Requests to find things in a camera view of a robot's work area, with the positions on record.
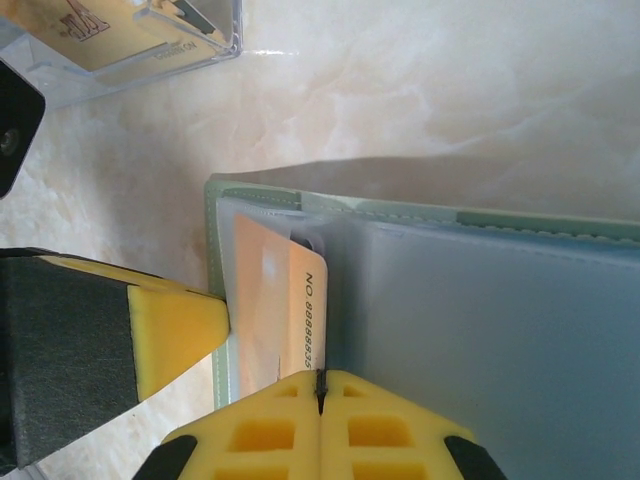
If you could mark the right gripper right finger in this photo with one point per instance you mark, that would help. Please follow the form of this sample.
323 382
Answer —
390 435

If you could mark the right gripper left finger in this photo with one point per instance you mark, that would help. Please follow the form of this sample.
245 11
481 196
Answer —
260 435

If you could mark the gold VIP card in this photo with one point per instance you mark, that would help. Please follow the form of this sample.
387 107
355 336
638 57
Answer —
125 40

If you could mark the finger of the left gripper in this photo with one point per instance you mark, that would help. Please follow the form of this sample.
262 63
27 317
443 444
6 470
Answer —
75 325

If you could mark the green card holder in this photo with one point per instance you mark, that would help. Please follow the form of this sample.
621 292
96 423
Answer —
475 325

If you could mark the orange and white card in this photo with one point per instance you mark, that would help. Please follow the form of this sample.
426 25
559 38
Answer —
265 300

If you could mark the clear acrylic card tray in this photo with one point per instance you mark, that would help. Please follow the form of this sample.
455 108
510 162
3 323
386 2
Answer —
227 30

